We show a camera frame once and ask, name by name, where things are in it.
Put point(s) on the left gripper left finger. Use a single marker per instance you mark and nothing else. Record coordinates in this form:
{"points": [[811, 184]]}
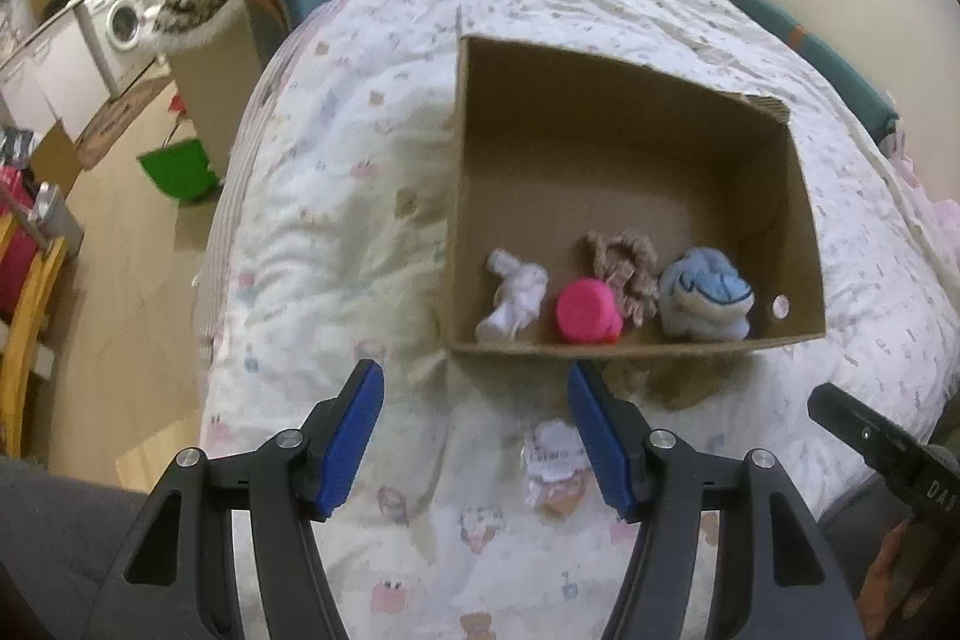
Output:
{"points": [[174, 575]]}

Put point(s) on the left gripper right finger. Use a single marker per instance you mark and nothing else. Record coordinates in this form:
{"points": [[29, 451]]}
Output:
{"points": [[775, 575]]}

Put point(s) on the clear plastic packet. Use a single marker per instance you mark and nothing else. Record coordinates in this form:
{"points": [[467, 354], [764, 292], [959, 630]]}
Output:
{"points": [[556, 468]]}

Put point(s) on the pink rubber toy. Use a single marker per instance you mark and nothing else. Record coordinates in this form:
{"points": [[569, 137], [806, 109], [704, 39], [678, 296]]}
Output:
{"points": [[586, 313]]}

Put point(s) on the beige scrunchie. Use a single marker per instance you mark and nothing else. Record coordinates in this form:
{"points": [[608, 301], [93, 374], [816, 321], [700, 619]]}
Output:
{"points": [[628, 264]]}

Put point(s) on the right hand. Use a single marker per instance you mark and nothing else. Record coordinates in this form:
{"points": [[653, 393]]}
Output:
{"points": [[911, 588]]}

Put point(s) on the blue shark plush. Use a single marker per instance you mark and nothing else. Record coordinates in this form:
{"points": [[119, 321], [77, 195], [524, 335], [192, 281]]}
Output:
{"points": [[703, 298]]}

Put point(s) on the white printed bed quilt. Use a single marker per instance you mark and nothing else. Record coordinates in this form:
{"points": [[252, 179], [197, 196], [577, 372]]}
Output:
{"points": [[329, 246]]}

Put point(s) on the yellow wooden chair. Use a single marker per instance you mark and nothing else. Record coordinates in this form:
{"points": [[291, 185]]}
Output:
{"points": [[23, 339]]}

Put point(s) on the white knotted sock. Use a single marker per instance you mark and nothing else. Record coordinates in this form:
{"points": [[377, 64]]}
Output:
{"points": [[518, 299]]}

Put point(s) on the green bin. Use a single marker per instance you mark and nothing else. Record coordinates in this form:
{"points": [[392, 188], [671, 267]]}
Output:
{"points": [[181, 171]]}

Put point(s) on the cardboard box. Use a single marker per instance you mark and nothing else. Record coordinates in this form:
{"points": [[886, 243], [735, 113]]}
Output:
{"points": [[551, 145]]}

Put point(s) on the white kitchen cabinet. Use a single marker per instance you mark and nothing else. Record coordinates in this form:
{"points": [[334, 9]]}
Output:
{"points": [[53, 79]]}

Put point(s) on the washing machine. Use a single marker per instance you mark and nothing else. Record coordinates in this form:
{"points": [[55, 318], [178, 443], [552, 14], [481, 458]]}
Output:
{"points": [[115, 33]]}

